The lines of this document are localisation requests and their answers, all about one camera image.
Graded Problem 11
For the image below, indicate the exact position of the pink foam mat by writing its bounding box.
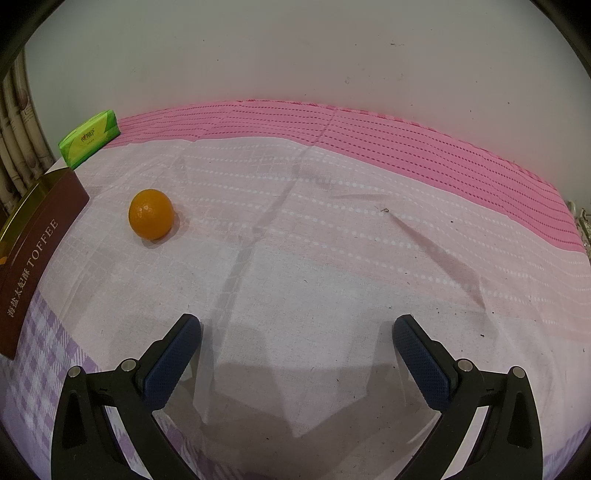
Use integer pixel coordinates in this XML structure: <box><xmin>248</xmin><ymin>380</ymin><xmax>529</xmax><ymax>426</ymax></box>
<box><xmin>115</xmin><ymin>98</ymin><xmax>587</xmax><ymax>252</ymax></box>

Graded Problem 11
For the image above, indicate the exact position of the dark red gold tin box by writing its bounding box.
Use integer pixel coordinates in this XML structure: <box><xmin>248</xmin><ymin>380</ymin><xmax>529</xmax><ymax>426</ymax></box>
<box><xmin>0</xmin><ymin>167</ymin><xmax>90</xmax><ymax>361</ymax></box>

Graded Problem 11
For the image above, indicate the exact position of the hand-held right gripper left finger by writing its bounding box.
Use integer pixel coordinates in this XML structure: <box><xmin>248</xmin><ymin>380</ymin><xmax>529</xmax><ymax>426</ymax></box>
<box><xmin>52</xmin><ymin>314</ymin><xmax>203</xmax><ymax>480</ymax></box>

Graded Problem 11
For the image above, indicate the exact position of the green tissue pack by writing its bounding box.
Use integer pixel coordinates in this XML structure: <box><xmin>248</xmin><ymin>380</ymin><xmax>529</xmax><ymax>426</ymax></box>
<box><xmin>58</xmin><ymin>109</ymin><xmax>122</xmax><ymax>168</ymax></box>

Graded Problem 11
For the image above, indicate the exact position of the smooth orange tangerine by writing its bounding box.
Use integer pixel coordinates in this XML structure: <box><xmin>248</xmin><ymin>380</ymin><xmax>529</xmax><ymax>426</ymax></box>
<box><xmin>128</xmin><ymin>189</ymin><xmax>176</xmax><ymax>241</ymax></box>

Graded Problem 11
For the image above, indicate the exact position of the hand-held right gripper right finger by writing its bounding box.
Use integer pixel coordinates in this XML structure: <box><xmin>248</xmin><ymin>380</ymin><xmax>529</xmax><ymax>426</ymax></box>
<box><xmin>392</xmin><ymin>314</ymin><xmax>543</xmax><ymax>480</ymax></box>

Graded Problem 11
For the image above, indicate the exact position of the white purple checked cloth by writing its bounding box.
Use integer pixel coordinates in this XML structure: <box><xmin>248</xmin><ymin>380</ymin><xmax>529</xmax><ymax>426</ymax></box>
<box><xmin>0</xmin><ymin>136</ymin><xmax>591</xmax><ymax>480</ymax></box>

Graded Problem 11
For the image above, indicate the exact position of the crinkled clear plastic bag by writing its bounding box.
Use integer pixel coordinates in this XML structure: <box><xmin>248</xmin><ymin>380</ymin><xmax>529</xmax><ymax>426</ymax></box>
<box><xmin>569</xmin><ymin>199</ymin><xmax>591</xmax><ymax>252</ymax></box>

